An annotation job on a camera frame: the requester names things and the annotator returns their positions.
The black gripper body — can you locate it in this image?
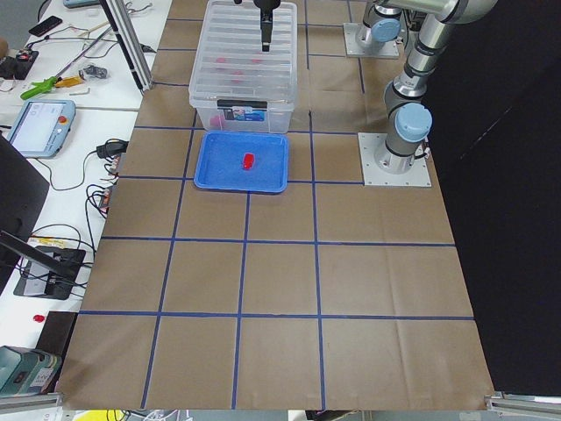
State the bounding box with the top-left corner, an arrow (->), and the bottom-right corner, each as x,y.
254,0 -> 279,11

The clear plastic box lid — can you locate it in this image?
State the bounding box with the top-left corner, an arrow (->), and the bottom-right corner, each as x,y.
188,1 -> 297,109

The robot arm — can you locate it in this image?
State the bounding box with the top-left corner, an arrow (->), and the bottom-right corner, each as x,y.
368,1 -> 496,175
344,1 -> 445,58

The clear plastic storage box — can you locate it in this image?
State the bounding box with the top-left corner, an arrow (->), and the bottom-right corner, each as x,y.
189,0 -> 301,135

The black electronics box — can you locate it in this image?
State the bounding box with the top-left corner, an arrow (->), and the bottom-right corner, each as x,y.
13,246 -> 86,300

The red block under lid front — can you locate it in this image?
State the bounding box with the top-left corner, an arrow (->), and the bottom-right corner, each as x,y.
209,115 -> 223,129

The blue plastic tray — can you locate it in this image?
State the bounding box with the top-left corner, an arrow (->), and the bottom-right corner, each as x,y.
194,131 -> 289,194

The black smartphone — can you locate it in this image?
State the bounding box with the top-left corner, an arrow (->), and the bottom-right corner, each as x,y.
28,16 -> 62,37

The teach pendant tablet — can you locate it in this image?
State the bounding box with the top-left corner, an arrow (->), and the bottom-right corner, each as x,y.
7,99 -> 76,158

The brown paper table cover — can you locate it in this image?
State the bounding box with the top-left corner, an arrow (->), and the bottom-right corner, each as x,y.
58,1 -> 493,410

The black monitor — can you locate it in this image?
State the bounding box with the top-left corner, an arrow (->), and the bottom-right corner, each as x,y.
0,137 -> 49,244

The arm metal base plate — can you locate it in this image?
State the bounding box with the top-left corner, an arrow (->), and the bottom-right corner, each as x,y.
344,19 -> 401,60
358,132 -> 431,188

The black box latch handle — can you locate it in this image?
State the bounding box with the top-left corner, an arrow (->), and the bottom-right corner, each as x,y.
217,99 -> 267,111

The aluminium frame post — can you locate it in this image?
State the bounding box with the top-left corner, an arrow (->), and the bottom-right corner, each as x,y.
100,0 -> 153,93

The green handled tool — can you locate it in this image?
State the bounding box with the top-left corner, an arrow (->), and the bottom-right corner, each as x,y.
20,76 -> 60,101

